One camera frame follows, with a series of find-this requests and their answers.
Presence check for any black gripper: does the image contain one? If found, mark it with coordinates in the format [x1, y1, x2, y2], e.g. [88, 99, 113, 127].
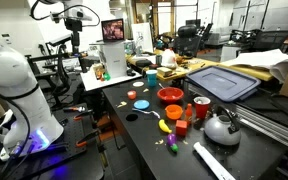
[65, 18, 82, 54]

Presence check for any small yellow plate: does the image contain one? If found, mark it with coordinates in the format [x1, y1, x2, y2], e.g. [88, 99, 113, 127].
[133, 82, 144, 87]

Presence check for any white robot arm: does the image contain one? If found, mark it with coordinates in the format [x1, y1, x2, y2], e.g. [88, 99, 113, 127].
[0, 44, 64, 161]

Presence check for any laptop on white stand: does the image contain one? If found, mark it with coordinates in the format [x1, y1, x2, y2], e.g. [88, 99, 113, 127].
[96, 18, 127, 78]

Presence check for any small red mug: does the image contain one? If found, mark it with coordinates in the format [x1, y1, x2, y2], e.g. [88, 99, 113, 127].
[127, 90, 137, 100]

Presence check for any teal plastic cup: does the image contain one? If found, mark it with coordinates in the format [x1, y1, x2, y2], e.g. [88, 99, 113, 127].
[146, 70, 157, 87]

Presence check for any wooden side table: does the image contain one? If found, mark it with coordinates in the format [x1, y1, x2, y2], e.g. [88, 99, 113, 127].
[127, 49, 275, 83]

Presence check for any metal spoon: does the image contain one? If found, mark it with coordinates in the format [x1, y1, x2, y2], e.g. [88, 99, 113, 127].
[132, 108, 161, 119]

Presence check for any black office chair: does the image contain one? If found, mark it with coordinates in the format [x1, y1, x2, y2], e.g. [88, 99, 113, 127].
[173, 25, 201, 58]

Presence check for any red bowl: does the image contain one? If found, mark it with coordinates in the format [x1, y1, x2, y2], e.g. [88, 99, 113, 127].
[157, 87, 184, 103]

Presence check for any toy banana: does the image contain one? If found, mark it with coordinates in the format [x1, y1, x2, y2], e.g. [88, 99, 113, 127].
[158, 119, 172, 134]

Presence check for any orange bowl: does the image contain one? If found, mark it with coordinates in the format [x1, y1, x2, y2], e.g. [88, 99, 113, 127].
[165, 104, 183, 120]

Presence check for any orange sauce bottle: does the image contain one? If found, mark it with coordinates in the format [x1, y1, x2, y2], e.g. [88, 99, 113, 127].
[185, 103, 193, 125]

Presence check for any red cube block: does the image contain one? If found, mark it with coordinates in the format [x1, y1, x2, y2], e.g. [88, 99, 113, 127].
[176, 120, 187, 136]

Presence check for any red plastic cup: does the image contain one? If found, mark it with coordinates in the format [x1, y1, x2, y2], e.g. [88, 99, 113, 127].
[194, 96, 211, 119]

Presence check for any toy purple eggplant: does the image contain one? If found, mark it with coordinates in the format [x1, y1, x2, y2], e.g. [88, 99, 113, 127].
[167, 133, 178, 153]

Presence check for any blue bin lid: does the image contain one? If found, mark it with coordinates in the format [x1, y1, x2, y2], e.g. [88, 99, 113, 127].
[186, 67, 261, 102]

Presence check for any orange handled clamp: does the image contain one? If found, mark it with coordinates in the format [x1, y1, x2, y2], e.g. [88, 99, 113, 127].
[63, 106, 93, 121]

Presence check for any silver kettle black handle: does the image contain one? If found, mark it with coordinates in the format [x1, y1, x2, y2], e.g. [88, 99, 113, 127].
[204, 105, 241, 146]

